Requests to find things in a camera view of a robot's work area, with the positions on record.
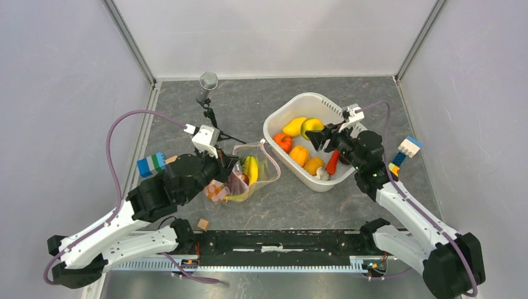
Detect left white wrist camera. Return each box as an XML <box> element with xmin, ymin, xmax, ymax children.
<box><xmin>184</xmin><ymin>124</ymin><xmax>220</xmax><ymax>158</ymax></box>

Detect white toy mushroom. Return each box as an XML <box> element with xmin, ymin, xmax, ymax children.
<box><xmin>314</xmin><ymin>167</ymin><xmax>330</xmax><ymax>181</ymax></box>

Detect orange toy fruit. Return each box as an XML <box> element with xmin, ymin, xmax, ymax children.
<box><xmin>303</xmin><ymin>157</ymin><xmax>325</xmax><ymax>176</ymax></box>

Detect tan wooden block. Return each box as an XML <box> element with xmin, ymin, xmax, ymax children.
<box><xmin>165</xmin><ymin>155</ymin><xmax>178</xmax><ymax>164</ymax></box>

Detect white blue yellow block stack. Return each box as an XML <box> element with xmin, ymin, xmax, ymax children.
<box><xmin>389</xmin><ymin>136</ymin><xmax>422</xmax><ymax>177</ymax></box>

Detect dark red toy fruit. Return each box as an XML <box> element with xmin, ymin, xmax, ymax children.
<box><xmin>233</xmin><ymin>172</ymin><xmax>249</xmax><ymax>186</ymax></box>

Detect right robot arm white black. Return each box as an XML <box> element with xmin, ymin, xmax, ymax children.
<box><xmin>306</xmin><ymin>124</ymin><xmax>486</xmax><ymax>298</ymax></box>

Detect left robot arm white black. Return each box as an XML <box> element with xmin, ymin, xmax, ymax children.
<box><xmin>44</xmin><ymin>151</ymin><xmax>239</xmax><ymax>289</ymax></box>

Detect yellow toy mango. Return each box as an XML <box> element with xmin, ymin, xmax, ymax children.
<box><xmin>282</xmin><ymin>116</ymin><xmax>307</xmax><ymax>138</ymax></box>

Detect red toy chili pepper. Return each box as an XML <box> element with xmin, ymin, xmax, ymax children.
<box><xmin>325</xmin><ymin>150</ymin><xmax>340</xmax><ymax>175</ymax></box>

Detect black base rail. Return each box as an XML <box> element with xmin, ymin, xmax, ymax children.
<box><xmin>172</xmin><ymin>229</ymin><xmax>385</xmax><ymax>267</ymax></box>

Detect yellow toy bananas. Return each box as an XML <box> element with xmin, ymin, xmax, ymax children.
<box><xmin>227</xmin><ymin>155</ymin><xmax>281</xmax><ymax>202</ymax></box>

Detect small wooden cube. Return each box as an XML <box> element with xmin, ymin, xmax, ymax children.
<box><xmin>197</xmin><ymin>219</ymin><xmax>210</xmax><ymax>231</ymax></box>

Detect silver microphone on tripod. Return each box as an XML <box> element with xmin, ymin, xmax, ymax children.
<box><xmin>196</xmin><ymin>71</ymin><xmax>246</xmax><ymax>145</ymax></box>

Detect orange yellow bell pepper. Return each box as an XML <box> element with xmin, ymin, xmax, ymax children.
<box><xmin>289</xmin><ymin>145</ymin><xmax>309</xmax><ymax>167</ymax></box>

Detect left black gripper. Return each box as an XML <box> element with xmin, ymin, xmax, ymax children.
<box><xmin>182</xmin><ymin>143</ymin><xmax>240</xmax><ymax>204</ymax></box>

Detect white plastic basin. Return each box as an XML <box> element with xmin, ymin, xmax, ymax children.
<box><xmin>262</xmin><ymin>92</ymin><xmax>369</xmax><ymax>193</ymax></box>

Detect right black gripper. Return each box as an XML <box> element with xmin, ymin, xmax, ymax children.
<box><xmin>306</xmin><ymin>120</ymin><xmax>364</xmax><ymax>171</ymax></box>

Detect orange toy pineapple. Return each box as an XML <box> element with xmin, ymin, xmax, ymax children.
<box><xmin>204</xmin><ymin>180</ymin><xmax>230</xmax><ymax>202</ymax></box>

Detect blue green toy block stack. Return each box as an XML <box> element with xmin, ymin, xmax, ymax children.
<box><xmin>136</xmin><ymin>152</ymin><xmax>166</xmax><ymax>178</ymax></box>

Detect clear zip top bag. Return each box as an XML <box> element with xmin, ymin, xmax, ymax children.
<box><xmin>204</xmin><ymin>139</ymin><xmax>281</xmax><ymax>202</ymax></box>

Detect orange toy pumpkin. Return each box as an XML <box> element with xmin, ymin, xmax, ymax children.
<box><xmin>273</xmin><ymin>133</ymin><xmax>293</xmax><ymax>154</ymax></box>

